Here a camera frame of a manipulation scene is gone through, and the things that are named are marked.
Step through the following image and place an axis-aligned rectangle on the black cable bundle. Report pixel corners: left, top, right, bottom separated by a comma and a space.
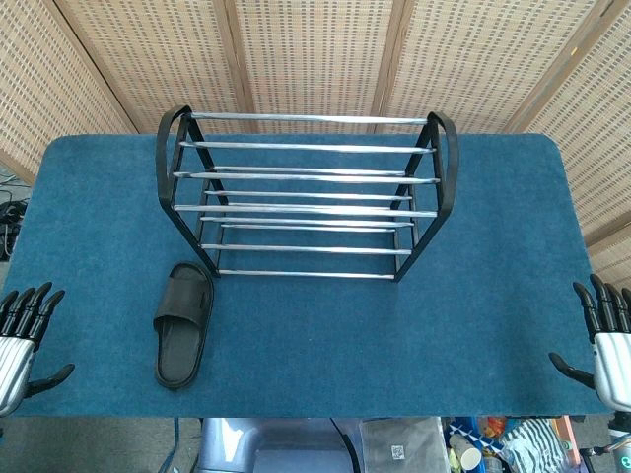
0, 167, 32, 262

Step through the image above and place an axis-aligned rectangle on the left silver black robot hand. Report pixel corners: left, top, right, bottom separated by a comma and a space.
0, 281, 76, 418

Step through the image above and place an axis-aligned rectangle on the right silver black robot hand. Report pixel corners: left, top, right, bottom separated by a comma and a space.
548, 273, 631, 410

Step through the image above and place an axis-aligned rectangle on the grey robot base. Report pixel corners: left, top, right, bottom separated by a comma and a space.
195, 417, 357, 473

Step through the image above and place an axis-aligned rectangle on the blue white patterned box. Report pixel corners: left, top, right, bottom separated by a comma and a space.
447, 416, 505, 455

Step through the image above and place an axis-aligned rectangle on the woven bamboo folding screen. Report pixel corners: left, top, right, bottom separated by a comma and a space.
0, 0, 631, 287

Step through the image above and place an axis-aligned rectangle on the black chrome shoe rack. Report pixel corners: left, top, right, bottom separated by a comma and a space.
155, 103, 460, 285

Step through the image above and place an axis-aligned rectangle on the black slide sandal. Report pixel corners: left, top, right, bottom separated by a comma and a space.
152, 261, 216, 391

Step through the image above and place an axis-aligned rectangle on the white paper cup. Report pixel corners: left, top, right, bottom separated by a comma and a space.
450, 434, 482, 472

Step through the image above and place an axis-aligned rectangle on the black cable on base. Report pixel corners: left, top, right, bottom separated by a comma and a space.
328, 417, 367, 473

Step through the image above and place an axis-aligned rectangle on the blue carpet table cover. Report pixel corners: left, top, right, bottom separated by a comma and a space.
0, 131, 608, 420

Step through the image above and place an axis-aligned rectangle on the black white striped bag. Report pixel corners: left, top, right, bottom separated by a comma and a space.
496, 418, 569, 473

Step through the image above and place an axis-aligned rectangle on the grey pouch with code label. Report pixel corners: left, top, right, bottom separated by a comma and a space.
358, 417, 453, 473

